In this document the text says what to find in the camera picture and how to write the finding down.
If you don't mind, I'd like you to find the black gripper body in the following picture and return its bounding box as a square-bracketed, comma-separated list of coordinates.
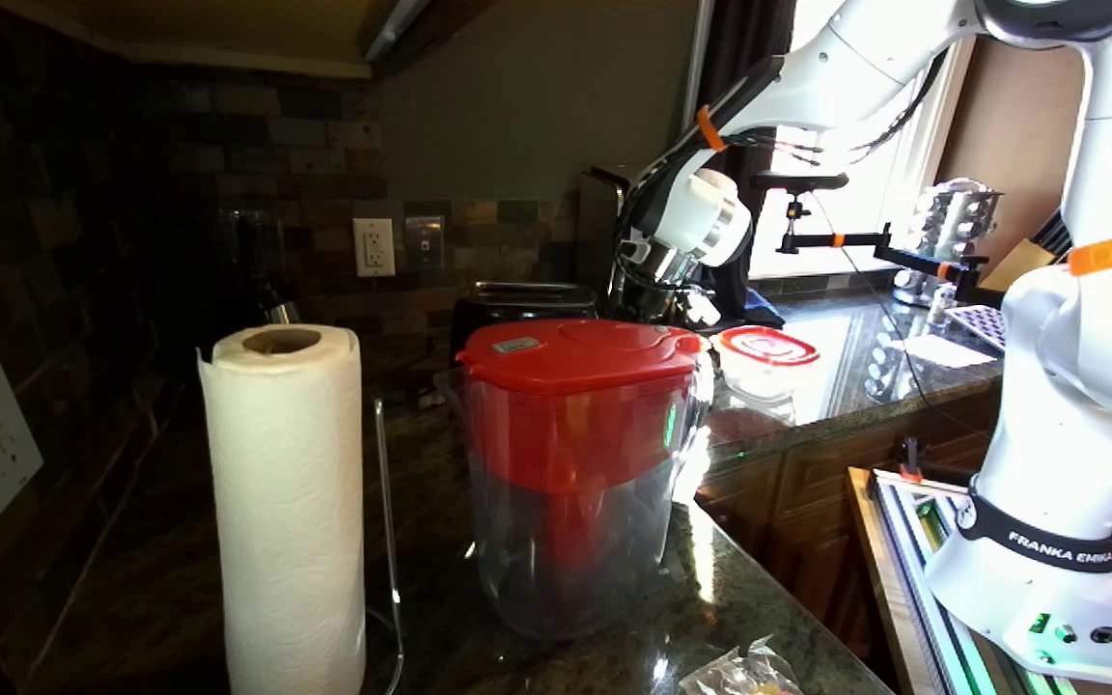
[617, 236, 713, 324]

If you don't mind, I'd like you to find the black chrome toaster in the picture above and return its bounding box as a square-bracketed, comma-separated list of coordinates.
[447, 276, 607, 357]

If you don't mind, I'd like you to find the white robot base platform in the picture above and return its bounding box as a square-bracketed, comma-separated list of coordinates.
[845, 464, 1112, 695]

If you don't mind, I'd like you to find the white container red lid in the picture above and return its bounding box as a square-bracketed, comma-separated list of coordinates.
[710, 320, 826, 428]

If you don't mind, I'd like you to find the clear pitcher red lid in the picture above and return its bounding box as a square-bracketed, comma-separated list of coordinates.
[450, 315, 713, 644]

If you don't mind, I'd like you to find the dark window curtain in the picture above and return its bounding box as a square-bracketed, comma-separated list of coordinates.
[688, 0, 797, 119]

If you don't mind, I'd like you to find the wooden base cabinet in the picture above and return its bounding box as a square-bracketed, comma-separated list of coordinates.
[696, 382, 1012, 670]

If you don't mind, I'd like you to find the white paper sheet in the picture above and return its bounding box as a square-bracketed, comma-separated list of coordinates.
[900, 329, 1003, 373]

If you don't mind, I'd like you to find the patterned place mat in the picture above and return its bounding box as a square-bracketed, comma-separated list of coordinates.
[935, 295, 1016, 357]

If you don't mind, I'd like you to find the wooden knife block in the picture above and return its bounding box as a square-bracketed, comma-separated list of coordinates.
[978, 207, 1081, 295]

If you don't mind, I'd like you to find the metal paper towel holder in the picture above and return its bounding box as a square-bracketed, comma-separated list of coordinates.
[368, 394, 407, 695]

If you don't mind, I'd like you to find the clear plastic snack packet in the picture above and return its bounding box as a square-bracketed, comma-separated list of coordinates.
[674, 633, 810, 695]

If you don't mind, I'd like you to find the white paper towel roll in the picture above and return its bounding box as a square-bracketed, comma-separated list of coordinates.
[194, 320, 373, 695]

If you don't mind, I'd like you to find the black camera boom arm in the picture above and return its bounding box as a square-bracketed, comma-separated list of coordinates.
[759, 165, 983, 306]

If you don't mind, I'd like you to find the wall switch plate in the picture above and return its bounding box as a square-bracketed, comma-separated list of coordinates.
[401, 213, 447, 281]

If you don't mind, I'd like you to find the white wall plate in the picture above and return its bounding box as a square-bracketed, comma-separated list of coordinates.
[347, 213, 401, 281]

